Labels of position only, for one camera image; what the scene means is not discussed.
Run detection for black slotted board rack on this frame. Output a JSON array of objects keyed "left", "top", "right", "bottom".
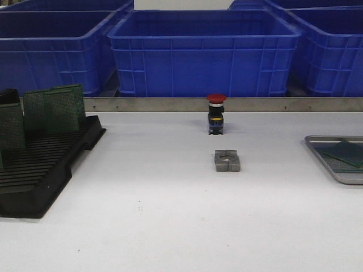
[{"left": 0, "top": 88, "right": 107, "bottom": 219}]

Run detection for blue plastic crate rear left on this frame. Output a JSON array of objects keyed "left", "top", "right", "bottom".
[{"left": 1, "top": 0, "right": 134, "bottom": 11}]

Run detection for grey square metal block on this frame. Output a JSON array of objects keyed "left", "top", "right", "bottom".
[{"left": 214, "top": 150, "right": 241, "bottom": 172}]

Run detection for blue plastic crate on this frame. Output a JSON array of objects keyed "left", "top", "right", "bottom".
[
  {"left": 108, "top": 10, "right": 300, "bottom": 97},
  {"left": 286, "top": 8, "right": 362, "bottom": 97},
  {"left": 1, "top": 11, "right": 117, "bottom": 97},
  {"left": 1, "top": 0, "right": 134, "bottom": 11},
  {"left": 229, "top": 0, "right": 362, "bottom": 10}
]

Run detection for blue plastic crate rear right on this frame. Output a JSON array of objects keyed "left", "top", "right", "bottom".
[{"left": 229, "top": 0, "right": 362, "bottom": 10}]

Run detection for green perforated circuit board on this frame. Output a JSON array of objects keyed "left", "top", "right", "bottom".
[
  {"left": 52, "top": 84, "right": 86, "bottom": 124},
  {"left": 23, "top": 90, "right": 46, "bottom": 131},
  {"left": 320, "top": 141, "right": 362, "bottom": 167},
  {"left": 44, "top": 90, "right": 79, "bottom": 134},
  {"left": 1, "top": 103, "right": 26, "bottom": 150},
  {"left": 324, "top": 158, "right": 362, "bottom": 173}
]

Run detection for red emergency stop button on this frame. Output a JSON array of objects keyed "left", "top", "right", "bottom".
[{"left": 206, "top": 93, "right": 226, "bottom": 135}]

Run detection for silver metal tray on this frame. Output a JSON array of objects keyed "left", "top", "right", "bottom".
[{"left": 305, "top": 135, "right": 362, "bottom": 185}]

